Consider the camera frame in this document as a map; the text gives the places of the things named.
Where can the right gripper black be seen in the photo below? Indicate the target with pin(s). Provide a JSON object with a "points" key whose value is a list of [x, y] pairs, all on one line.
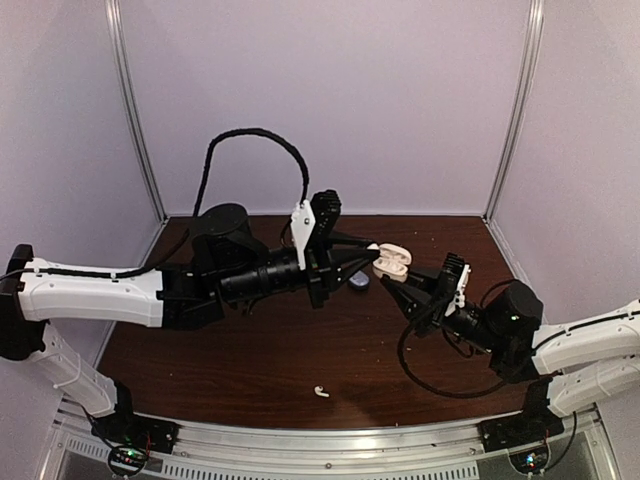
{"points": [[429, 316]]}

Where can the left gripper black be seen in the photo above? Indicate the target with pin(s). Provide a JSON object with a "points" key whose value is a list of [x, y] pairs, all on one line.
{"points": [[324, 264]]}

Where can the lavender earbud charging case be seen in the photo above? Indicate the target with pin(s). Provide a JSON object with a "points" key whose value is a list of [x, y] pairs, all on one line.
{"points": [[359, 281]]}

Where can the cream white charging case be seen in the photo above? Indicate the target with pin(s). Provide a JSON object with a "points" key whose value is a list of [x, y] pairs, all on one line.
{"points": [[393, 261]]}

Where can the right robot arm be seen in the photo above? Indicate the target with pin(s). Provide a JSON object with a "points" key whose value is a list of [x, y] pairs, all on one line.
{"points": [[567, 366]]}

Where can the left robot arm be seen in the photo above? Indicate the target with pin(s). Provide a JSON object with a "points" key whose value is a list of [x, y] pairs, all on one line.
{"points": [[229, 267]]}

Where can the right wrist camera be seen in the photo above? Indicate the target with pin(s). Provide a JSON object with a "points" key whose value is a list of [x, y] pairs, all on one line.
{"points": [[457, 272]]}

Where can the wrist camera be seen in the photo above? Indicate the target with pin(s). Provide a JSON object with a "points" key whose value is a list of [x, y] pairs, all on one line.
{"points": [[312, 222], [457, 272]]}

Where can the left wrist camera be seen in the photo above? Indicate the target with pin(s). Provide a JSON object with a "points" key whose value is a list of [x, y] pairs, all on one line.
{"points": [[312, 222]]}

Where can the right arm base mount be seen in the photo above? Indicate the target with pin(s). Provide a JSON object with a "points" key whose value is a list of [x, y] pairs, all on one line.
{"points": [[525, 435]]}

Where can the front aluminium rail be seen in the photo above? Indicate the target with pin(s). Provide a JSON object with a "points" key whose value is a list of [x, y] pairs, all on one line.
{"points": [[449, 450]]}

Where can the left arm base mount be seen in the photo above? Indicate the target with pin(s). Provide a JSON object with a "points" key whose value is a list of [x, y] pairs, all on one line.
{"points": [[131, 438]]}

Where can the right aluminium frame post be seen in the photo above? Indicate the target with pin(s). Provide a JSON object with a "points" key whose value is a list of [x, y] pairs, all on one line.
{"points": [[527, 70]]}

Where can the aluminium frame post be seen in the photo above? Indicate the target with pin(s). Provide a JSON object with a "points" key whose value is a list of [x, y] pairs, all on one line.
{"points": [[527, 70], [123, 71]]}

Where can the left aluminium frame post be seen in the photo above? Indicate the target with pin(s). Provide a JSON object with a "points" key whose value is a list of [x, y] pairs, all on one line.
{"points": [[123, 71]]}

